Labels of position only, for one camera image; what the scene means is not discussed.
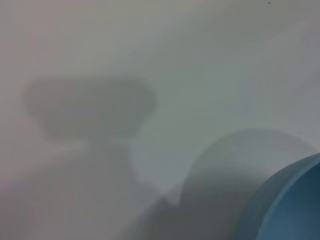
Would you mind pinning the blue bowl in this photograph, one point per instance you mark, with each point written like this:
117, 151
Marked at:
295, 200

